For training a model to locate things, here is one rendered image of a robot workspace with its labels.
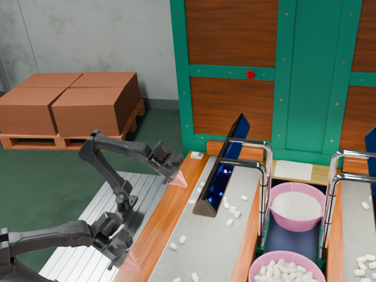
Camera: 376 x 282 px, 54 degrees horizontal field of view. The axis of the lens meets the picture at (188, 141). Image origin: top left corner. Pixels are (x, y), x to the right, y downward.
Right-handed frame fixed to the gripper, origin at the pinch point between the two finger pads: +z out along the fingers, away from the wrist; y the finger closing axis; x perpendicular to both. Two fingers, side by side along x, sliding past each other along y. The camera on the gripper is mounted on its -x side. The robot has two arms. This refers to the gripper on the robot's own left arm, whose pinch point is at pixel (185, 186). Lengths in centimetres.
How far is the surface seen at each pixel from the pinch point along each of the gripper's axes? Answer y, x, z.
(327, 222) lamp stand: -14, -43, 43
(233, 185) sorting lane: 19.7, -2.2, 20.8
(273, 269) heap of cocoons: -25, -18, 41
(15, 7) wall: 223, 155, -231
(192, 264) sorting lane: -32.1, 0.6, 17.4
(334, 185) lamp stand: -14, -56, 32
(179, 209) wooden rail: -4.9, 9.2, 5.0
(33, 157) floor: 109, 195, -98
